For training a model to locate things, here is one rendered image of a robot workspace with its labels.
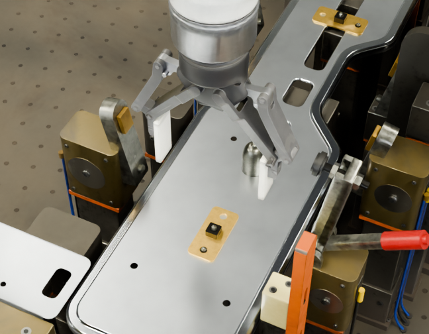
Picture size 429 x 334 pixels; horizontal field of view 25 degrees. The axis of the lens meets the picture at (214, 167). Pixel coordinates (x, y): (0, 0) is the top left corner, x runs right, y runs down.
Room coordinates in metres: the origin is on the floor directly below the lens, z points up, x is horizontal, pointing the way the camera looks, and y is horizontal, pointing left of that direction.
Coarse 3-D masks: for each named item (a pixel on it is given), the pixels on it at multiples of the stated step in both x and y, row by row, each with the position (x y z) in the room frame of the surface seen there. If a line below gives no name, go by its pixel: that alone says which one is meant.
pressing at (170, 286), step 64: (320, 0) 1.23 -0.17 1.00; (384, 0) 1.23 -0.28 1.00; (256, 64) 1.08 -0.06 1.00; (192, 128) 0.94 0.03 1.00; (320, 128) 0.94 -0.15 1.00; (192, 192) 0.82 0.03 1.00; (256, 192) 0.82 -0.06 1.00; (320, 192) 0.82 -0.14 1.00; (128, 256) 0.72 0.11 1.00; (192, 256) 0.72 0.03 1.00; (256, 256) 0.72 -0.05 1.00; (128, 320) 0.62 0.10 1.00; (192, 320) 0.62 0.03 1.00; (256, 320) 0.62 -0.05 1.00
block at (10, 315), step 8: (0, 304) 0.61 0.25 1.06; (0, 312) 0.60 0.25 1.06; (8, 312) 0.60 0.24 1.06; (16, 312) 0.60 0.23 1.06; (24, 312) 0.60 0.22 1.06; (0, 320) 0.59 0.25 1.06; (8, 320) 0.59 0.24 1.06; (16, 320) 0.59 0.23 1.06; (24, 320) 0.59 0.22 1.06; (32, 320) 0.59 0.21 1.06; (40, 320) 0.59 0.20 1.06; (0, 328) 0.58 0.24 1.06; (8, 328) 0.58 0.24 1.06; (16, 328) 0.58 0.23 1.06; (24, 328) 0.57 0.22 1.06; (32, 328) 0.58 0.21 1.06; (40, 328) 0.58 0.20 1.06; (48, 328) 0.58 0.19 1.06
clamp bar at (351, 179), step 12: (324, 156) 0.70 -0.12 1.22; (348, 156) 0.70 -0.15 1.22; (312, 168) 0.69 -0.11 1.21; (324, 168) 0.69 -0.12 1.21; (336, 168) 0.69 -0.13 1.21; (348, 168) 0.68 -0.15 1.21; (360, 168) 0.69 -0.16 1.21; (336, 180) 0.67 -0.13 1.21; (348, 180) 0.67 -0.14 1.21; (360, 180) 0.67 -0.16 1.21; (336, 192) 0.67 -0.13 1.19; (348, 192) 0.66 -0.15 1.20; (324, 204) 0.67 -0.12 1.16; (336, 204) 0.67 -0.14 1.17; (324, 216) 0.67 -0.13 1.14; (336, 216) 0.67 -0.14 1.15; (324, 228) 0.67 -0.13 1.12; (324, 240) 0.67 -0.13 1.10
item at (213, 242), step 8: (216, 208) 0.79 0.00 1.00; (208, 216) 0.78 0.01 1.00; (216, 216) 0.78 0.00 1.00; (232, 216) 0.78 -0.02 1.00; (208, 224) 0.77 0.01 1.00; (216, 224) 0.76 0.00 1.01; (224, 224) 0.77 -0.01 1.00; (232, 224) 0.77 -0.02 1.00; (200, 232) 0.75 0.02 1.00; (208, 232) 0.75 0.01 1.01; (216, 232) 0.75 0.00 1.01; (224, 232) 0.75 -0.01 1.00; (200, 240) 0.74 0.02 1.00; (208, 240) 0.74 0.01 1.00; (216, 240) 0.74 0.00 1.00; (224, 240) 0.74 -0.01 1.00; (192, 248) 0.73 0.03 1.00; (200, 248) 0.73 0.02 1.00; (208, 248) 0.73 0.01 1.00; (216, 248) 0.73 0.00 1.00; (200, 256) 0.72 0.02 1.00; (208, 256) 0.72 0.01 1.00
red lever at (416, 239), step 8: (384, 232) 0.66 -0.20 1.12; (392, 232) 0.66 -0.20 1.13; (400, 232) 0.66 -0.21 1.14; (408, 232) 0.65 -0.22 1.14; (416, 232) 0.65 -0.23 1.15; (424, 232) 0.65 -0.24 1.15; (328, 240) 0.69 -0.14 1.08; (336, 240) 0.68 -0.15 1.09; (344, 240) 0.68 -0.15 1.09; (352, 240) 0.67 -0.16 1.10; (360, 240) 0.67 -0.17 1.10; (368, 240) 0.66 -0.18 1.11; (376, 240) 0.66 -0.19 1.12; (384, 240) 0.65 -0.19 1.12; (392, 240) 0.65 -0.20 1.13; (400, 240) 0.64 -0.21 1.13; (408, 240) 0.64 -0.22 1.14; (416, 240) 0.64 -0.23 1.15; (424, 240) 0.64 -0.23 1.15; (328, 248) 0.68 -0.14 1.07; (336, 248) 0.67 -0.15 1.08; (344, 248) 0.67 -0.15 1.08; (352, 248) 0.67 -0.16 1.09; (360, 248) 0.66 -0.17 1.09; (368, 248) 0.66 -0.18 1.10; (376, 248) 0.65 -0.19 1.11; (384, 248) 0.65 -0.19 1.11; (392, 248) 0.64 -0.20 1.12; (400, 248) 0.64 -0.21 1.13; (408, 248) 0.64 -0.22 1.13; (416, 248) 0.63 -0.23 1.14; (424, 248) 0.63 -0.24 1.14
